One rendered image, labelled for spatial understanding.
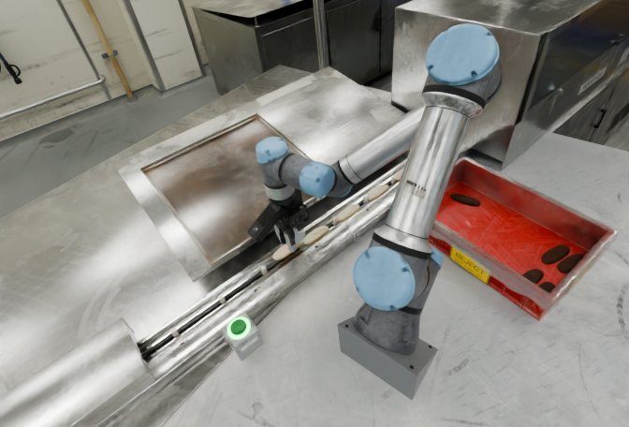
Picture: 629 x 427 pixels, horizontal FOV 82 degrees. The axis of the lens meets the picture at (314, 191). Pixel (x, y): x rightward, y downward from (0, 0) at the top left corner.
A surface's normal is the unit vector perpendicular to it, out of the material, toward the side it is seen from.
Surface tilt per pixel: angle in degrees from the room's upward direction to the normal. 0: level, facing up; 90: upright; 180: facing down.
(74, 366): 0
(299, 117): 10
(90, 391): 0
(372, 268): 54
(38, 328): 0
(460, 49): 38
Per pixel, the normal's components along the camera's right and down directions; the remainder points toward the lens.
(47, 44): 0.64, 0.46
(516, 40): -0.77, 0.48
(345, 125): 0.00, -0.65
